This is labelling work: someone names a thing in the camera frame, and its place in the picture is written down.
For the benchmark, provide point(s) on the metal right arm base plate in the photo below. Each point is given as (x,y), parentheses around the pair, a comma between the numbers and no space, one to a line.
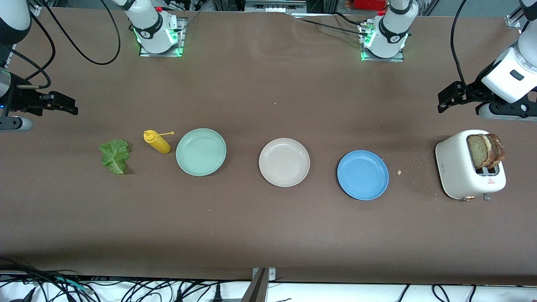
(161,55)

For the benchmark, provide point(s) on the blue plate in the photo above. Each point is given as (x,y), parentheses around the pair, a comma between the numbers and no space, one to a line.
(363,175)

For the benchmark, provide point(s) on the beige plate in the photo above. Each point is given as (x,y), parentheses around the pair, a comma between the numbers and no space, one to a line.
(284,162)

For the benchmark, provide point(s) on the white toaster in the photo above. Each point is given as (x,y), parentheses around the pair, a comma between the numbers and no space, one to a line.
(455,167)

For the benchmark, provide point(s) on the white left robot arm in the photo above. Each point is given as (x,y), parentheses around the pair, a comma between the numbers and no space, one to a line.
(392,37)

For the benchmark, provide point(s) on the metal table edge bracket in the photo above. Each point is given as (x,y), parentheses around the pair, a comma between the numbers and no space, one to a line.
(270,274)

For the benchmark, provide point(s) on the aluminium frame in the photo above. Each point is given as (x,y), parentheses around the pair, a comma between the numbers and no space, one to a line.
(275,5)

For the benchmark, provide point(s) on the dark crust bread slice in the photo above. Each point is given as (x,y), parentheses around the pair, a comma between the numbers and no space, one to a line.
(499,149)

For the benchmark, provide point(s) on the black power plug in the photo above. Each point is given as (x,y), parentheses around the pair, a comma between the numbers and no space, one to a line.
(217,292)

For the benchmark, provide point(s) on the light bread slice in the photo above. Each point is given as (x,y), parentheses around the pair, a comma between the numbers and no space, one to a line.
(476,151)

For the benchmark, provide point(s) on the mint green plate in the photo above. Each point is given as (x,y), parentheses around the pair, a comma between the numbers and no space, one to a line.
(201,152)

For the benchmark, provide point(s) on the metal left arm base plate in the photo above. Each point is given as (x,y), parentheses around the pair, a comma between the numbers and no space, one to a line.
(396,60)

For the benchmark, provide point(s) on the red box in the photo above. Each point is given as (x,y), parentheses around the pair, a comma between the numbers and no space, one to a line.
(371,4)

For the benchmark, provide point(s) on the yellow squeeze bottle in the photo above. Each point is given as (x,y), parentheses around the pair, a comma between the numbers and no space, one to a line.
(158,143)

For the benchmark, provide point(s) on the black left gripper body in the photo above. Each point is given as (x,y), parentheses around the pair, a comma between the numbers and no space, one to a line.
(473,92)

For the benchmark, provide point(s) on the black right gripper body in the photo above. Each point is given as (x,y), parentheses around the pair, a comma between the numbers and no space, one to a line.
(20,97)

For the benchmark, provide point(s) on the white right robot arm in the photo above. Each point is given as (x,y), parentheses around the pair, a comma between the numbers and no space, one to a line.
(151,25)

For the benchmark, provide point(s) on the green lettuce leaf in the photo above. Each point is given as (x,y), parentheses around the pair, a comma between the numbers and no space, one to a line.
(114,156)

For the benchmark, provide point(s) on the grey metal bar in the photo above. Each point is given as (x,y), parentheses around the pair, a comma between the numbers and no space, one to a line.
(256,289)

